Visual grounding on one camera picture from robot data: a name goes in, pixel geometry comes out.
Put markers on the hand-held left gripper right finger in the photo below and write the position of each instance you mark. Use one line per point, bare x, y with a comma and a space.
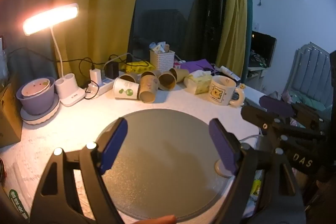
223, 148

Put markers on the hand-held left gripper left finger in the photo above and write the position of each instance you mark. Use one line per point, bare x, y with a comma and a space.
114, 145

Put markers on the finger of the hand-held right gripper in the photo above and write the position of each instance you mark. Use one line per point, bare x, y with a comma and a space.
275, 106
256, 115

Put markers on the white paper cup green print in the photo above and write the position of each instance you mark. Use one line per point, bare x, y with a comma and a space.
126, 90

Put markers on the brown paper cup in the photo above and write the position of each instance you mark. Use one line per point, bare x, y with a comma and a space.
151, 73
129, 77
166, 81
181, 74
148, 87

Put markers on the person's left hand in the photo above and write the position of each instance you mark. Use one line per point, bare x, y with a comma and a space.
157, 220

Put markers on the small white round disc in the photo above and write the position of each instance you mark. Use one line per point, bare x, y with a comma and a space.
221, 170

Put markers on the cartoon ceramic mug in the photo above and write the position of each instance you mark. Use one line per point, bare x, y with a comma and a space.
220, 92

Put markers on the white tube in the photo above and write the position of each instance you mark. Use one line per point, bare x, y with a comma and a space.
228, 71

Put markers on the grey padded chair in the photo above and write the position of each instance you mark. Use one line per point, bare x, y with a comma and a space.
312, 69

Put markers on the grey round mat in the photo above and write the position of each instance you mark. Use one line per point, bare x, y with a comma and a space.
168, 161

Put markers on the black monitor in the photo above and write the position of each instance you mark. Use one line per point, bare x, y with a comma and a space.
262, 48

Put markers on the white power strip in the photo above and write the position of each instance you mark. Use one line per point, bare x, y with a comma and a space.
105, 85

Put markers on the yellow tissue pack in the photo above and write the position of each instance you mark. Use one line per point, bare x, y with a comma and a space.
199, 82

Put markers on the white round plate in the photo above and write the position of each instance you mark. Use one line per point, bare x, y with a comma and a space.
50, 115

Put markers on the white charger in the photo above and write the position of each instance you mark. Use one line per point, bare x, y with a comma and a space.
95, 75

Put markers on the black power adapter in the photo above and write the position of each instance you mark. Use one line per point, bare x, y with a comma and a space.
113, 70

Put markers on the purple cloth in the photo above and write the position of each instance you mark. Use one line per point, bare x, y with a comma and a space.
194, 65

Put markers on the yellow bag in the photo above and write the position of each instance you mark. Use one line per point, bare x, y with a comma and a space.
136, 65

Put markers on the purple bowl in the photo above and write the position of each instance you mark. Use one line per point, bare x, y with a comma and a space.
39, 104

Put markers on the white woven basket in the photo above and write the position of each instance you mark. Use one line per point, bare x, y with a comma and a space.
162, 61

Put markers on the white inner bowl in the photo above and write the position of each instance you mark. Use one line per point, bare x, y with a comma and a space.
34, 87

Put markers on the narrow yellow curtain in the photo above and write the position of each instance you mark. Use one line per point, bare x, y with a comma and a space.
233, 16

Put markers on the cardboard box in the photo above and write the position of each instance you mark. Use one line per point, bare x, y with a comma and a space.
9, 121

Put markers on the green label bottle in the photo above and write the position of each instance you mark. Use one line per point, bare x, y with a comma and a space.
18, 200

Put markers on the white desk lamp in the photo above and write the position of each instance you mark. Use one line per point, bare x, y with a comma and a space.
51, 18

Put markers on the wide yellow curtain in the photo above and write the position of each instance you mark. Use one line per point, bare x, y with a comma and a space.
105, 3

